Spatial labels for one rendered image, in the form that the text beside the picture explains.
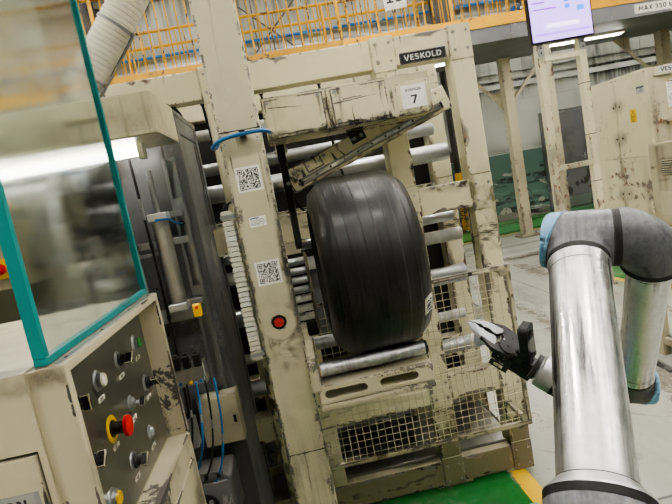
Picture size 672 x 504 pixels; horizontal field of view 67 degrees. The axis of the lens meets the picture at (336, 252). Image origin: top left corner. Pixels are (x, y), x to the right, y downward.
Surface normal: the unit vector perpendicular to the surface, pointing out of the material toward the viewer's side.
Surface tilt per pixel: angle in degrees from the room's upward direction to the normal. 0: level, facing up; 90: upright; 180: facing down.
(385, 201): 49
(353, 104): 90
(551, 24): 90
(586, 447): 37
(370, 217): 58
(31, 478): 90
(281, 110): 90
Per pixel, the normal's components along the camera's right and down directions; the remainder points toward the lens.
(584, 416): -0.55, -0.64
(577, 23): 0.11, 0.11
